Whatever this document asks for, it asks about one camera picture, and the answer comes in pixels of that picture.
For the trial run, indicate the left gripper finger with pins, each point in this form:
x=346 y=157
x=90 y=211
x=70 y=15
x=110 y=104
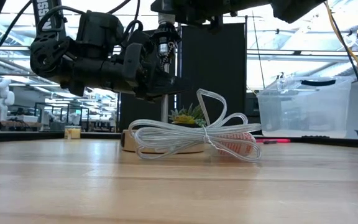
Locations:
x=163 y=88

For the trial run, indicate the lamp with round wooden base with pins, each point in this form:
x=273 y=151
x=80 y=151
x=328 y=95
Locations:
x=165 y=109

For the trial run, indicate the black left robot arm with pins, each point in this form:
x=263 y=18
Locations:
x=98 y=49

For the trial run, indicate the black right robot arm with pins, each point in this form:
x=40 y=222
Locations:
x=291 y=9

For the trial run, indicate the potted succulent plant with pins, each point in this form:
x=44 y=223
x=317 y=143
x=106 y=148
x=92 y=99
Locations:
x=186 y=118

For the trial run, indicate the black room divider panel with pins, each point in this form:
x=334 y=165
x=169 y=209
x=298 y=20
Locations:
x=228 y=77

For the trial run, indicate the dark purple pen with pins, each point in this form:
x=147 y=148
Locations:
x=270 y=142

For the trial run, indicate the pink pen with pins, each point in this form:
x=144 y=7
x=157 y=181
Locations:
x=278 y=140

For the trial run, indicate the clear plastic storage bin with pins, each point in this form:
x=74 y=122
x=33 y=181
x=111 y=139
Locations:
x=303 y=112

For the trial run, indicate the black aluminium table frame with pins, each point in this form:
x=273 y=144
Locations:
x=26 y=136

